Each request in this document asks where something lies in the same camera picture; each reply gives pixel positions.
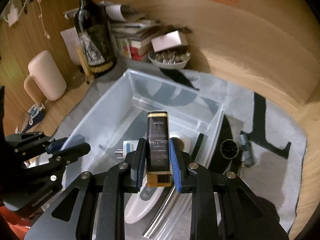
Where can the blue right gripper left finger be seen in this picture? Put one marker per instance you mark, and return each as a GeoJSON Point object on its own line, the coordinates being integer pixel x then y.
{"type": "Point", "coordinates": [136, 160]}

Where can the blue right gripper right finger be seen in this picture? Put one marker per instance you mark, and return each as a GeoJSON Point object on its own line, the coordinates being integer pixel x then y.
{"type": "Point", "coordinates": [179, 163]}

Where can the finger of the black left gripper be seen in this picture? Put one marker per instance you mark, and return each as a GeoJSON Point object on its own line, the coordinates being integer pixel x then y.
{"type": "Point", "coordinates": [72, 154]}
{"type": "Point", "coordinates": [55, 145]}

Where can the black gold lighter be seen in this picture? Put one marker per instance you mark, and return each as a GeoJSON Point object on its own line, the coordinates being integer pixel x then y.
{"type": "Point", "coordinates": [157, 144]}

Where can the black small stick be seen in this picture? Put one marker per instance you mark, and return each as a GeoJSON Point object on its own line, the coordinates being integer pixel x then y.
{"type": "Point", "coordinates": [196, 153]}

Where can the white power plug adapter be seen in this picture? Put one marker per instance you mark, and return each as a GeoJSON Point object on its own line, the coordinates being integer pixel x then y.
{"type": "Point", "coordinates": [128, 146]}

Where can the white facial massager device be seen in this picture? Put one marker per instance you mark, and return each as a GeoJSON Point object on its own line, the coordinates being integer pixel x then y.
{"type": "Point", "coordinates": [140, 204]}

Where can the silver metal bar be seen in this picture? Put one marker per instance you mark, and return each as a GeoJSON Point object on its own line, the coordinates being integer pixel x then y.
{"type": "Point", "coordinates": [161, 215]}

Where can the clear plastic storage box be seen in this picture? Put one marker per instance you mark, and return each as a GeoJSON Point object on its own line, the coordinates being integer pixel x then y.
{"type": "Point", "coordinates": [105, 191]}

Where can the black cylindrical lens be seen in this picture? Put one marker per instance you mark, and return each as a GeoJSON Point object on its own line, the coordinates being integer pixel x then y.
{"type": "Point", "coordinates": [229, 149]}

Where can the orange sleeve forearm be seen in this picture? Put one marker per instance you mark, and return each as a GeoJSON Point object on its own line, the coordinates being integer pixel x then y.
{"type": "Point", "coordinates": [12, 225]}

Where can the blue cartoon sticker card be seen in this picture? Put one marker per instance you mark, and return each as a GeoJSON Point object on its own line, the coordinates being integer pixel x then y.
{"type": "Point", "coordinates": [31, 118]}

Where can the pink mug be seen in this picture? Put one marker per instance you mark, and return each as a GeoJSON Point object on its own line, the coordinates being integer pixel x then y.
{"type": "Point", "coordinates": [44, 82]}

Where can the grey mat with black pattern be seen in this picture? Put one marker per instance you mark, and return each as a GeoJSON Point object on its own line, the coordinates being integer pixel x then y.
{"type": "Point", "coordinates": [257, 202]}

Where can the gold lip balm tube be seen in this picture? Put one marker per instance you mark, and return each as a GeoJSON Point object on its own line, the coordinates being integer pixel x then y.
{"type": "Point", "coordinates": [83, 62]}

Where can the white bowl of marbles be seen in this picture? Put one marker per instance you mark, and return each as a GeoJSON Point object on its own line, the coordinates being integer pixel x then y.
{"type": "Point", "coordinates": [171, 60]}

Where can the white handwritten note paper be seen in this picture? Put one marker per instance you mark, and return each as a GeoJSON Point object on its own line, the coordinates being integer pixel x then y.
{"type": "Point", "coordinates": [72, 43]}

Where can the white card box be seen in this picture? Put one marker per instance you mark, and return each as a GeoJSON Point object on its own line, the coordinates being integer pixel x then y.
{"type": "Point", "coordinates": [170, 40]}

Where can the dark wine bottle elephant label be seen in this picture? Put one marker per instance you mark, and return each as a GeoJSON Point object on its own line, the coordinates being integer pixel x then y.
{"type": "Point", "coordinates": [92, 26]}

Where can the stack of books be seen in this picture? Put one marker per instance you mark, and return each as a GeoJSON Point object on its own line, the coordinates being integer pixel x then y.
{"type": "Point", "coordinates": [133, 30]}

